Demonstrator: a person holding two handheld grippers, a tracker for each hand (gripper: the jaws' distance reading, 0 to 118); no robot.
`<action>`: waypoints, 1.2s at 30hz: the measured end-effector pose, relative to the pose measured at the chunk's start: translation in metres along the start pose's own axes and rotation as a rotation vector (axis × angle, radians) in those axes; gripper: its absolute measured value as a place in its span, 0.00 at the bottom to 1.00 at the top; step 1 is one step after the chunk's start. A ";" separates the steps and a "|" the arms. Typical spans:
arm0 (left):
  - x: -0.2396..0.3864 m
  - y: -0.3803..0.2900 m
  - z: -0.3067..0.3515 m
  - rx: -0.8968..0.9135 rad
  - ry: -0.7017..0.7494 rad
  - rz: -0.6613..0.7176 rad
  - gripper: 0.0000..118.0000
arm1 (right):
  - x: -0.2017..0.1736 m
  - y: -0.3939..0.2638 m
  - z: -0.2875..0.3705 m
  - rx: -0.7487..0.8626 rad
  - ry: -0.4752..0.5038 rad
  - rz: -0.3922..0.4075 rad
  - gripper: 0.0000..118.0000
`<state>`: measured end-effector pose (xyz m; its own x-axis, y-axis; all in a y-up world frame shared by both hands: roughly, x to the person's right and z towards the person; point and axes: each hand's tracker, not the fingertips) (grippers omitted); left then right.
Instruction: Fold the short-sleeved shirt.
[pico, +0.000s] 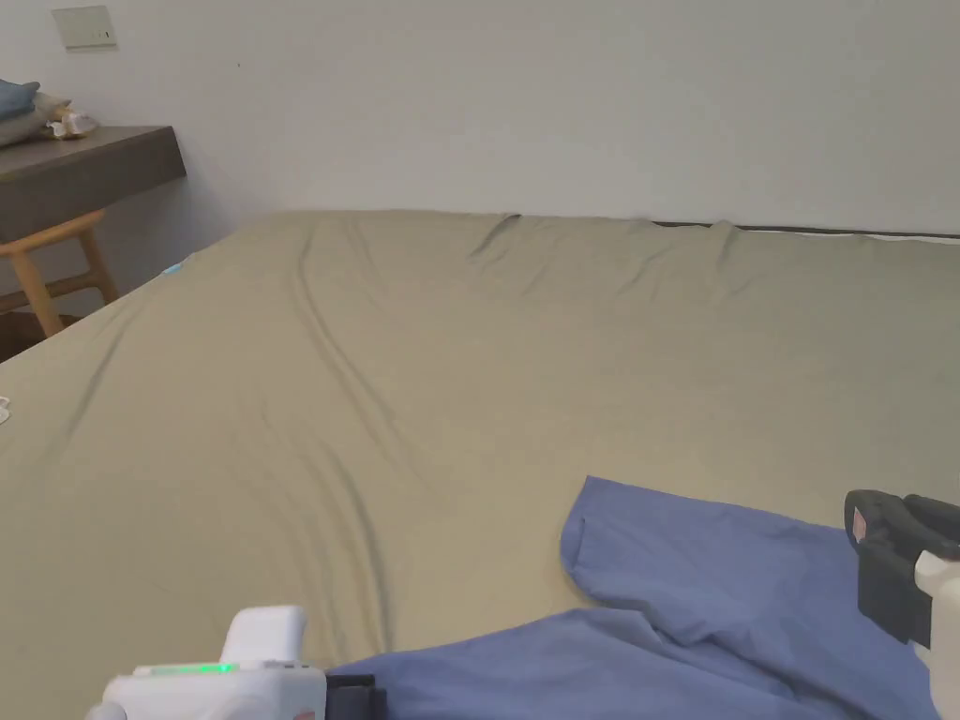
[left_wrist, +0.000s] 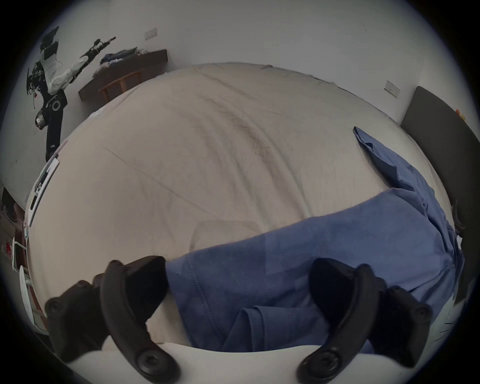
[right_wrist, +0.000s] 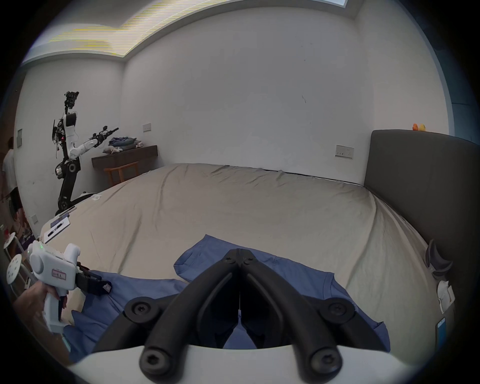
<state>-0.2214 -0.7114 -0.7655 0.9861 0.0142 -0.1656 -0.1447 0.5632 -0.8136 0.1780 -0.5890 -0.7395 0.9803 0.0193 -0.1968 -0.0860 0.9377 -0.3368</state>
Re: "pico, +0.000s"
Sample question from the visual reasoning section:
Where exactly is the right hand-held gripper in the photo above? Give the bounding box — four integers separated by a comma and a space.
844, 488, 960, 720

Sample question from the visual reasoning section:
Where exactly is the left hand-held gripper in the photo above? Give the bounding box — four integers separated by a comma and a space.
84, 605, 388, 720

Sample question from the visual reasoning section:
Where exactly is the blue shirt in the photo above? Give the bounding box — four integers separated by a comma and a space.
327, 474, 960, 720

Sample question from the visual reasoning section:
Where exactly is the bed with beige sheet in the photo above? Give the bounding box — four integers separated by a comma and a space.
0, 209, 960, 720

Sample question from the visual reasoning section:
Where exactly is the light wooden stool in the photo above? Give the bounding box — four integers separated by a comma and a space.
0, 209, 121, 339

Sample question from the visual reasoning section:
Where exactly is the dark wooden wall desk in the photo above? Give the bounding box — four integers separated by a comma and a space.
0, 78, 188, 243

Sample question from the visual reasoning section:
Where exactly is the beige wall switch panel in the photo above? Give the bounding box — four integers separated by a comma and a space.
50, 5, 119, 53

